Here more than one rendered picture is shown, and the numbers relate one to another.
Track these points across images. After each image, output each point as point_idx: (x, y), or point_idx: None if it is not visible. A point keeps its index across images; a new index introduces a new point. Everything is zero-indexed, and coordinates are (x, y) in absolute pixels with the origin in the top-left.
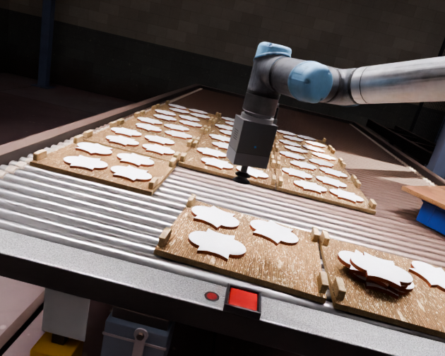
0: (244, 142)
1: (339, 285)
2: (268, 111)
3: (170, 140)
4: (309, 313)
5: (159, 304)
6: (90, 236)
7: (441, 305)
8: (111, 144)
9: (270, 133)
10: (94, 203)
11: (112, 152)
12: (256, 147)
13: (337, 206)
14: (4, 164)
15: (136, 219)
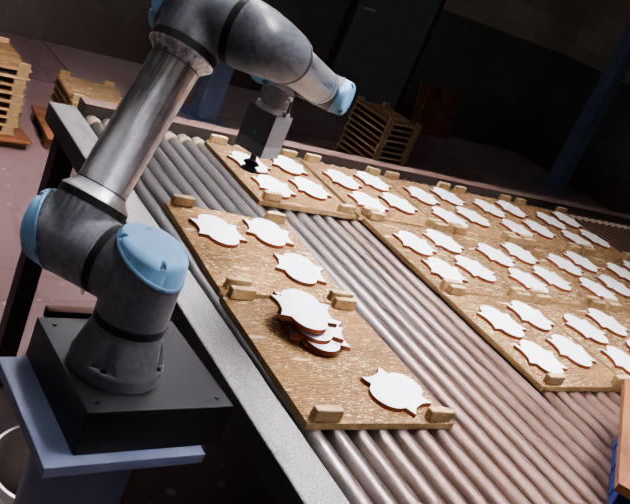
0: (246, 122)
1: (238, 286)
2: (268, 97)
3: (411, 210)
4: (192, 286)
5: None
6: (147, 181)
7: (326, 378)
8: (321, 175)
9: (269, 122)
10: (195, 177)
11: (302, 176)
12: (255, 132)
13: (493, 351)
14: (188, 136)
15: (206, 201)
